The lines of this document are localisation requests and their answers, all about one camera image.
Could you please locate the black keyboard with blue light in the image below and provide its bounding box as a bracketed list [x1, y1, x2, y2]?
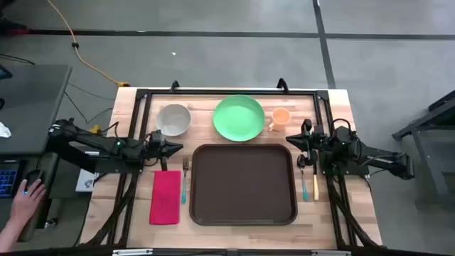
[0, 161, 23, 199]

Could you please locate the person's forearm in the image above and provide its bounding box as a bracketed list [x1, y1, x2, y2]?
[0, 218, 26, 253]

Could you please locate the silver metal bracket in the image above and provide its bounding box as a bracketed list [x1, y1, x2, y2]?
[311, 250, 352, 256]
[112, 248, 154, 256]

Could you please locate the black computer mouse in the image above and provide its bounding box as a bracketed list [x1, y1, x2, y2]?
[23, 169, 46, 196]

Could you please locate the grey plastic bowl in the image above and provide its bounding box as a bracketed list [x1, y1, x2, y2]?
[155, 103, 192, 137]

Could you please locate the grey computer desk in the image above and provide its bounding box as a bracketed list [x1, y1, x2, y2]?
[0, 63, 73, 243]

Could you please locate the orange plastic cup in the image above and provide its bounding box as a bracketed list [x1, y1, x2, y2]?
[268, 107, 291, 132]

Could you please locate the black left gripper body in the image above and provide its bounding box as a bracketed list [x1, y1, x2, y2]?
[148, 140, 168, 171]

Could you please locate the fork with teal handle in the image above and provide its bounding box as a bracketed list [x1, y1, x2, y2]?
[181, 156, 190, 206]

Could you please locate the person's hand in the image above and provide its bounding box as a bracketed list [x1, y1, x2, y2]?
[9, 178, 46, 227]

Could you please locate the thin black floor cable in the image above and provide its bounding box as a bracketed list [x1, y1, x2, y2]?
[63, 82, 115, 125]

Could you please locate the red cloth napkin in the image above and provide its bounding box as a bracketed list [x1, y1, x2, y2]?
[149, 170, 182, 225]

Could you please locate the white printed box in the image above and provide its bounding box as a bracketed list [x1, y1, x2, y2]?
[75, 169, 100, 193]

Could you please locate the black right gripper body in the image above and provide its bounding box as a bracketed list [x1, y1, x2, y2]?
[302, 133, 323, 166]

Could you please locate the spoon with teal handle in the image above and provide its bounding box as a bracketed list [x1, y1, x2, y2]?
[296, 154, 310, 202]

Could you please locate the long yellow extension cable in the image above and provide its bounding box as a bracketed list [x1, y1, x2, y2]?
[45, 0, 132, 88]

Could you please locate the dark brown plastic tray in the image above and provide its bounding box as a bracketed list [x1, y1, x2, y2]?
[189, 143, 299, 227]

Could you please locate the dark grey metal table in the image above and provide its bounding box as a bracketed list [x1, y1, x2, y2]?
[392, 89, 455, 209]

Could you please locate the person's red shoe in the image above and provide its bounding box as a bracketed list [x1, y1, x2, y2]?
[0, 19, 29, 36]

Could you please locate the black aluminium table frame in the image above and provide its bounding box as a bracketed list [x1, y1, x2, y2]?
[80, 78, 383, 250]

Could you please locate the knife with cream handle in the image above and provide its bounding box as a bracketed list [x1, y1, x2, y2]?
[312, 161, 320, 201]

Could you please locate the green plastic plate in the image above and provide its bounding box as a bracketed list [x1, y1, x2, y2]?
[213, 94, 266, 142]

